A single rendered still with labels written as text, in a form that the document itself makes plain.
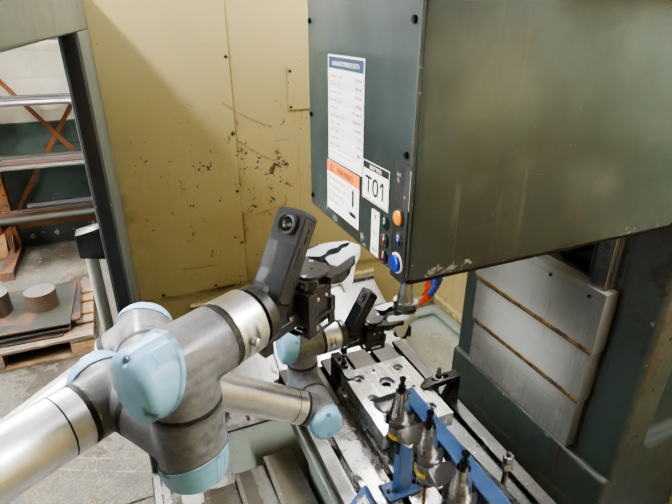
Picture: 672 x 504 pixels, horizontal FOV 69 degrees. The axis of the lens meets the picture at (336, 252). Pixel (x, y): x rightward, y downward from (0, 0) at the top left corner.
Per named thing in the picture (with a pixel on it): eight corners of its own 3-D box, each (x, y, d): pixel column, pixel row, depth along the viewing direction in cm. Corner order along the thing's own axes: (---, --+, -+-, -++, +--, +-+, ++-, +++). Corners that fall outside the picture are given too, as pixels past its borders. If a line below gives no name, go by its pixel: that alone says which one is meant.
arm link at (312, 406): (130, 360, 83) (355, 410, 107) (129, 326, 92) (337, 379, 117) (103, 414, 85) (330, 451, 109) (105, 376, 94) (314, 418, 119)
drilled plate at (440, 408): (382, 449, 137) (383, 435, 135) (341, 385, 161) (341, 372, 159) (451, 424, 145) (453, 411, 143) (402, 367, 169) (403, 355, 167)
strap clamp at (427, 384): (422, 413, 155) (426, 375, 148) (416, 407, 157) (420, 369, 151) (457, 402, 159) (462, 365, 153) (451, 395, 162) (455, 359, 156)
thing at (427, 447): (443, 453, 99) (445, 428, 97) (426, 462, 98) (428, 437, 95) (429, 438, 103) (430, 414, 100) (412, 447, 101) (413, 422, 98)
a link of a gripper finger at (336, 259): (356, 274, 73) (317, 300, 66) (357, 238, 70) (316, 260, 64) (373, 280, 71) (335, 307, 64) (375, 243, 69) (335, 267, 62)
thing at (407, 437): (404, 451, 102) (404, 448, 102) (392, 434, 106) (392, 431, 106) (433, 441, 105) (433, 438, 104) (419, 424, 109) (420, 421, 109)
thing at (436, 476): (434, 494, 93) (434, 491, 93) (419, 472, 97) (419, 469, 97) (464, 481, 95) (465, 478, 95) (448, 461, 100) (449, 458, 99)
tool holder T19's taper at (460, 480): (477, 499, 90) (481, 472, 87) (456, 507, 88) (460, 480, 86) (462, 480, 94) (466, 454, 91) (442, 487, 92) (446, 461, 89)
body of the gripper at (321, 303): (296, 302, 69) (231, 342, 60) (294, 246, 65) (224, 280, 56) (340, 320, 65) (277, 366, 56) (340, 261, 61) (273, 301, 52)
